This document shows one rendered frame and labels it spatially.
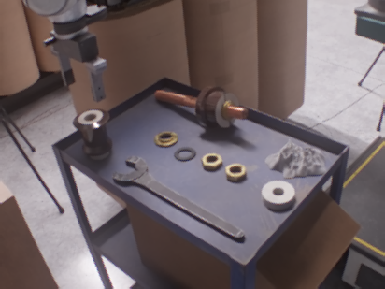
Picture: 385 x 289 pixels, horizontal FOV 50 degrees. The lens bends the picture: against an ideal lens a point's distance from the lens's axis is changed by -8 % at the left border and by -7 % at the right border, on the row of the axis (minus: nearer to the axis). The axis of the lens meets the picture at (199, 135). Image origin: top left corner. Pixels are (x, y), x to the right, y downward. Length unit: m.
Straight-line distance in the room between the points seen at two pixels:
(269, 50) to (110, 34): 0.96
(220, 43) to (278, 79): 0.56
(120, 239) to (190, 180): 0.47
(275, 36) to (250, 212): 1.35
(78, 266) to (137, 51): 1.04
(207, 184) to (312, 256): 0.29
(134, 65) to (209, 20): 0.41
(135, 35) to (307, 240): 0.88
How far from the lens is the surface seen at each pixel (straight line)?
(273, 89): 2.29
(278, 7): 2.12
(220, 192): 0.99
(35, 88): 3.44
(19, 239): 1.12
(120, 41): 1.48
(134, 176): 1.04
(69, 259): 2.11
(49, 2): 0.73
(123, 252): 1.39
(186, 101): 1.22
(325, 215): 1.05
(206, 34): 1.79
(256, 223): 0.92
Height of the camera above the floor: 1.55
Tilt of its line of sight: 35 degrees down
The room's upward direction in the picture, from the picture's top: 5 degrees counter-clockwise
